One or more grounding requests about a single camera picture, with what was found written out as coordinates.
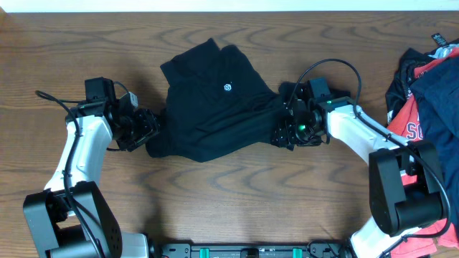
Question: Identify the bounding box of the black polo shirt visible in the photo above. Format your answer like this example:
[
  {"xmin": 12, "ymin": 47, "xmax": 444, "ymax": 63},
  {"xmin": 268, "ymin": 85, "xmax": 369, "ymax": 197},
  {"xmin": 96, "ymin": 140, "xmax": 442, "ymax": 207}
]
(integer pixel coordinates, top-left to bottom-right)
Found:
[{"xmin": 146, "ymin": 39, "xmax": 286, "ymax": 162}]

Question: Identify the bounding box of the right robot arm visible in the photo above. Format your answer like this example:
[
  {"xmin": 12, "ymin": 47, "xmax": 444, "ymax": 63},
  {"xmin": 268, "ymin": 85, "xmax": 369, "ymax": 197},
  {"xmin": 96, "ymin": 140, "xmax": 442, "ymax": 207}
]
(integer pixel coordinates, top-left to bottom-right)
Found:
[{"xmin": 272, "ymin": 78, "xmax": 450, "ymax": 257}]

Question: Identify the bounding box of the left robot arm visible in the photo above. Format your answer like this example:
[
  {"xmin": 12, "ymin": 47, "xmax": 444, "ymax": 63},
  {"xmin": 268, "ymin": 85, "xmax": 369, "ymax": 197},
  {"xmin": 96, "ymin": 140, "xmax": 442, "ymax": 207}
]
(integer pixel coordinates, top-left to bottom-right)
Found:
[{"xmin": 23, "ymin": 77, "xmax": 161, "ymax": 258}]

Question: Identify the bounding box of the red printed shirt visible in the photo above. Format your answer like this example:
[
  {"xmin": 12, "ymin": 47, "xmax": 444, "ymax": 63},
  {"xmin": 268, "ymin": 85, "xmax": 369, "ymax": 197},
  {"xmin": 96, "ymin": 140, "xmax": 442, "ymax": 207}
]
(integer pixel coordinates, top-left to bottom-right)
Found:
[{"xmin": 385, "ymin": 46, "xmax": 459, "ymax": 258}]

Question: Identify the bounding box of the navy blue shirt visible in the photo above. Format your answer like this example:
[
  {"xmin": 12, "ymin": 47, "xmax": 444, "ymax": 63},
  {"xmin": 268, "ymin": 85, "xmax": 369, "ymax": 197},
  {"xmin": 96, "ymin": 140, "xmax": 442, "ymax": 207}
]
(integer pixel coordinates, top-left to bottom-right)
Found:
[{"xmin": 411, "ymin": 57, "xmax": 458, "ymax": 227}]

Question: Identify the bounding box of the right black cable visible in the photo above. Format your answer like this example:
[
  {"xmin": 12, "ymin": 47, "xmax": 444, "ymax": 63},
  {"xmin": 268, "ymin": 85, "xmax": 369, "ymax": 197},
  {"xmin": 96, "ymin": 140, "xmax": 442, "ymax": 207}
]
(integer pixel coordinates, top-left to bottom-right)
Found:
[{"xmin": 285, "ymin": 58, "xmax": 453, "ymax": 258}]

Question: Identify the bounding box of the black cable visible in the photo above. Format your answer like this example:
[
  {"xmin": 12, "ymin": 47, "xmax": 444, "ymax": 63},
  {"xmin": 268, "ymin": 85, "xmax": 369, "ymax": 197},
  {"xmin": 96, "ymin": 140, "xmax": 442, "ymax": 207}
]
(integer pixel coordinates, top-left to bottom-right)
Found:
[
  {"xmin": 285, "ymin": 58, "xmax": 453, "ymax": 258},
  {"xmin": 34, "ymin": 80, "xmax": 131, "ymax": 258}
]

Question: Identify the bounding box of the left black cable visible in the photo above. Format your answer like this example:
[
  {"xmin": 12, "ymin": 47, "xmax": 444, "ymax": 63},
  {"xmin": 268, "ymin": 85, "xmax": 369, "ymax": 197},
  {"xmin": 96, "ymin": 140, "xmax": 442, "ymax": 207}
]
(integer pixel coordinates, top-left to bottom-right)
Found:
[{"xmin": 34, "ymin": 80, "xmax": 131, "ymax": 258}]

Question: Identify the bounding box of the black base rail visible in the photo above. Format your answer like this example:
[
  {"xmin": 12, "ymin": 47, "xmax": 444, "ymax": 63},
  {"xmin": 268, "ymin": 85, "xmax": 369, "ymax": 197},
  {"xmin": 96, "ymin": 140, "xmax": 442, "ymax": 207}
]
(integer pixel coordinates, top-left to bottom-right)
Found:
[{"xmin": 158, "ymin": 240, "xmax": 356, "ymax": 258}]

